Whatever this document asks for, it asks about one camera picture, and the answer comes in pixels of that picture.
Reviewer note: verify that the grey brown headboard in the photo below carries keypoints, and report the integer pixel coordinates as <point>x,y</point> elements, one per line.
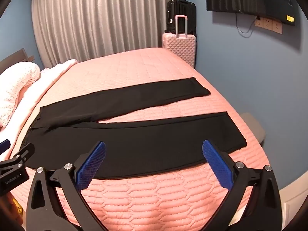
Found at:
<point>16,56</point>

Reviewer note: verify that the pink quilted bedspread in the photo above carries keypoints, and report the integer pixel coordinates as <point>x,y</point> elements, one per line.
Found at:
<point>149,197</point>

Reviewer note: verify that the pink suitcase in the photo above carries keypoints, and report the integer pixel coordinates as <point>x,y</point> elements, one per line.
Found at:
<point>179,47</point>

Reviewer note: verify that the beige wall socket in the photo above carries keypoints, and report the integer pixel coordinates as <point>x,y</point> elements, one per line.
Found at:
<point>277,28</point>
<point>268,24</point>
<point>259,24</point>

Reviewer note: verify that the light pink blanket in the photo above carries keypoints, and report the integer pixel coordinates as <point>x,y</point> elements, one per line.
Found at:
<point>48,81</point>

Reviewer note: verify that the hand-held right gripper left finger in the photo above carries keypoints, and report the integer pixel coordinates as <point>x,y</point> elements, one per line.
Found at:
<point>91,166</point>

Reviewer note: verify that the floral pink pillow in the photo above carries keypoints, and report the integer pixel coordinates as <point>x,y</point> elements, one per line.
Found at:
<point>14,84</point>

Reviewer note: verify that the grey bench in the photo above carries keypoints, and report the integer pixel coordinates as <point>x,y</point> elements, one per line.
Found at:
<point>255,127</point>

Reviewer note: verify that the black pants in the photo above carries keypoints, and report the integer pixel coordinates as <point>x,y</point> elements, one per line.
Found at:
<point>144,144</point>

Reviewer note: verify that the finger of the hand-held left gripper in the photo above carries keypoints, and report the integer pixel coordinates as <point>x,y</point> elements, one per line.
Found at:
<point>4,146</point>
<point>25,152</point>

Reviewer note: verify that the black suitcase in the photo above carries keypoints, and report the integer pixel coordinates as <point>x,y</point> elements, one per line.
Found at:
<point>182,9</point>

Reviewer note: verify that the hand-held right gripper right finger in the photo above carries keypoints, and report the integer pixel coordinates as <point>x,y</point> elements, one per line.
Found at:
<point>217,166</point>

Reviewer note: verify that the grey pleated curtain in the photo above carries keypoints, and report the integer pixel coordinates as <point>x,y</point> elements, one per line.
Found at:
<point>96,16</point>

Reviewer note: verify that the yellow cloth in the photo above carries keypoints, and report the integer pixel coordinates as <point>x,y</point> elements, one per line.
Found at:
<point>17,204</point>

